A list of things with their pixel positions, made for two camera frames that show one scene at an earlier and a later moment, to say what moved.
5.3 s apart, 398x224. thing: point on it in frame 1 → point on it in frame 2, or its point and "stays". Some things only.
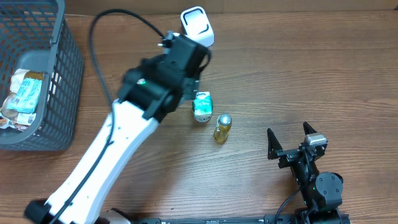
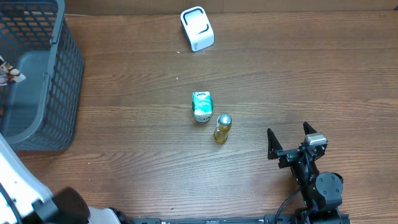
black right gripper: x=292 y=154 stays
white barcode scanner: x=196 y=25 stays
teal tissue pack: x=203 y=106 stays
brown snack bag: x=20 y=107 → x=8 y=74
